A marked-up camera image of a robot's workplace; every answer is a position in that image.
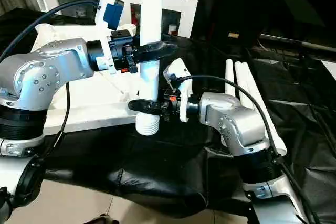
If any white plastic table leg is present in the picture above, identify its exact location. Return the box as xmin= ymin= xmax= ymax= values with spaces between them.
xmin=234 ymin=61 xmax=257 ymax=111
xmin=135 ymin=0 xmax=165 ymax=136
xmin=240 ymin=61 xmax=288 ymax=156
xmin=225 ymin=60 xmax=238 ymax=96

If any white plastic stool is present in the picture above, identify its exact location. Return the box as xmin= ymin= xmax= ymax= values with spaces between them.
xmin=28 ymin=23 xmax=144 ymax=134

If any dark rounded robot body part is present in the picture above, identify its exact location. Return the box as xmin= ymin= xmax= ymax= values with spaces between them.
xmin=91 ymin=213 xmax=116 ymax=224

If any black glossy mat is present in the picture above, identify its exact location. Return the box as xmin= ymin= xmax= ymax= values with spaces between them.
xmin=0 ymin=7 xmax=336 ymax=224

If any black horizontal bar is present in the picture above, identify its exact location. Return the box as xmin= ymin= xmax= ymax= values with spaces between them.
xmin=259 ymin=34 xmax=336 ymax=55

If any white flat board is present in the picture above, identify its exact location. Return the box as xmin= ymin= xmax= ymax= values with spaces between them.
xmin=321 ymin=60 xmax=336 ymax=78

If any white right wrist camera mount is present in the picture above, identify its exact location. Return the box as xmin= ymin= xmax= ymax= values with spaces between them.
xmin=163 ymin=58 xmax=193 ymax=123

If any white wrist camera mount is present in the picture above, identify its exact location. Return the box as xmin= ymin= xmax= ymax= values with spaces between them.
xmin=94 ymin=0 xmax=125 ymax=75
xmin=163 ymin=58 xmax=193 ymax=123

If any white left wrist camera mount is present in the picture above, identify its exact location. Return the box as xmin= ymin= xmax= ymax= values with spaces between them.
xmin=94 ymin=0 xmax=125 ymax=75

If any thin black cable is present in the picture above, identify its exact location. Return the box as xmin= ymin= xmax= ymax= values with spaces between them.
xmin=31 ymin=81 xmax=71 ymax=167

